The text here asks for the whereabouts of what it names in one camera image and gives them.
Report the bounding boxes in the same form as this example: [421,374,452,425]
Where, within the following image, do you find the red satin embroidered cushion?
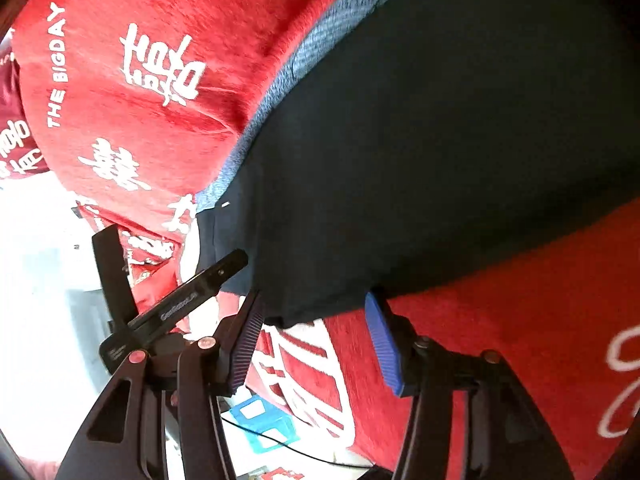
[75,200,201,333]

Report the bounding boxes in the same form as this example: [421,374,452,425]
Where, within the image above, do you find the black cable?
[220,412,381,471]

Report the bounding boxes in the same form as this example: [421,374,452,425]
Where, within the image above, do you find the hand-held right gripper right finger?
[364,290,576,480]

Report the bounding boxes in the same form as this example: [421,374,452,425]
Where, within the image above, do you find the dark red printed cushion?
[0,47,51,181]

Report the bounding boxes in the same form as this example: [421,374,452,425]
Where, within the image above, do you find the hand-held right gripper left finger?
[54,290,266,480]

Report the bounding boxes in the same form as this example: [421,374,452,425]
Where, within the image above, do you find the red printed blanket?
[10,0,640,480]

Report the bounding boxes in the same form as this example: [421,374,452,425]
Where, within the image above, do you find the dark navy pants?
[192,0,640,331]

